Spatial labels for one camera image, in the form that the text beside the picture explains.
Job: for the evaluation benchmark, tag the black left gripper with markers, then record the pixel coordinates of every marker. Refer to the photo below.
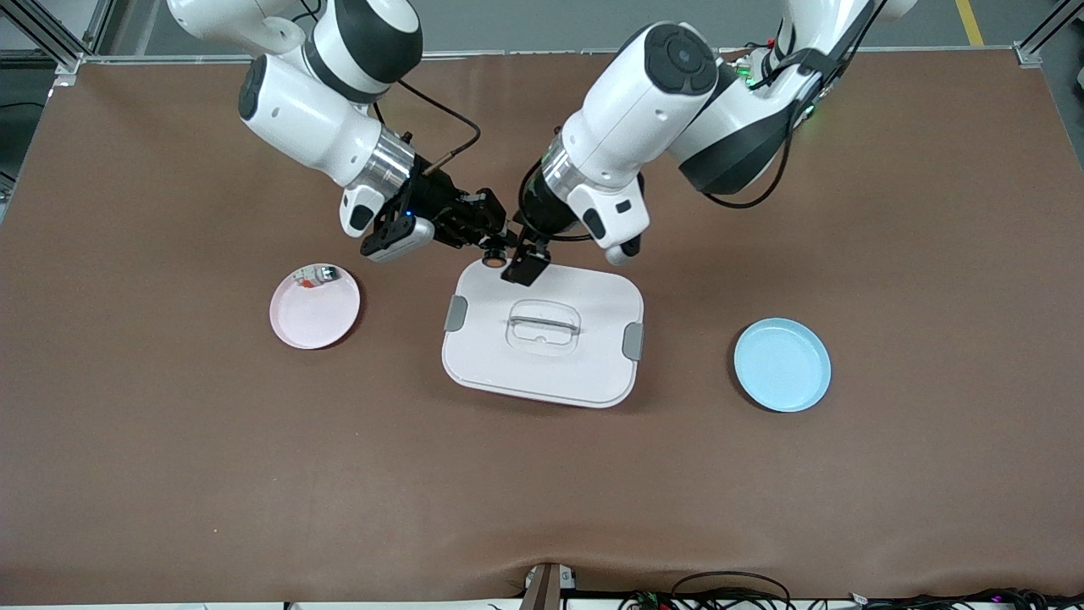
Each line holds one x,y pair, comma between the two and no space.
539,222

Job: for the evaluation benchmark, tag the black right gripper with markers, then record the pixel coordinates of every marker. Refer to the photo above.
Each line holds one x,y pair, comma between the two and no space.
438,202

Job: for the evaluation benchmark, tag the orange push-button switch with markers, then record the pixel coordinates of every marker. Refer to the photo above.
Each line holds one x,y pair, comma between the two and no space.
494,259

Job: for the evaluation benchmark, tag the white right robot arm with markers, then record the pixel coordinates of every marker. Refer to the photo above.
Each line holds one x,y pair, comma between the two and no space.
296,119

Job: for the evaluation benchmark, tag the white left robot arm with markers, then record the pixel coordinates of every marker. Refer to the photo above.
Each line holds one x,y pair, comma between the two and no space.
644,110

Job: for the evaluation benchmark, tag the grey box latch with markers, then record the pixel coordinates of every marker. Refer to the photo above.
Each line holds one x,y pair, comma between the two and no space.
633,341
456,313

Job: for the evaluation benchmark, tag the white lidded storage box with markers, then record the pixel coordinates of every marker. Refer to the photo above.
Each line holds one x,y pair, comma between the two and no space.
491,356

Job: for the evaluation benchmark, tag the pink round plate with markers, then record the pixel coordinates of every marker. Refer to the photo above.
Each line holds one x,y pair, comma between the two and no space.
313,326

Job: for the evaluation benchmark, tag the light blue round plate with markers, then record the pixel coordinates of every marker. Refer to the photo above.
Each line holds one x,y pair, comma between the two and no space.
783,364

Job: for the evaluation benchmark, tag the brown table mat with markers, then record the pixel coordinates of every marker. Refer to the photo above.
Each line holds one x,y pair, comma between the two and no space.
254,466

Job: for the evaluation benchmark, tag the clear table edge rail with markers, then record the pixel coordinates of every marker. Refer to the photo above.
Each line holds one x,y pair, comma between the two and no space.
508,52

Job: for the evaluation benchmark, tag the green push-button switch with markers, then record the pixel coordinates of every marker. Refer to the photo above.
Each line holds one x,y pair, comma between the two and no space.
326,273

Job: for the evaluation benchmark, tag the brown table edge bracket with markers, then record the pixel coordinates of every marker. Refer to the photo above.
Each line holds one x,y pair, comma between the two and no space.
546,589

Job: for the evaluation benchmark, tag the aluminium frame profile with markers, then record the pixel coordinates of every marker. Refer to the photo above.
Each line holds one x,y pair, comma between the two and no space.
68,61
1050,30

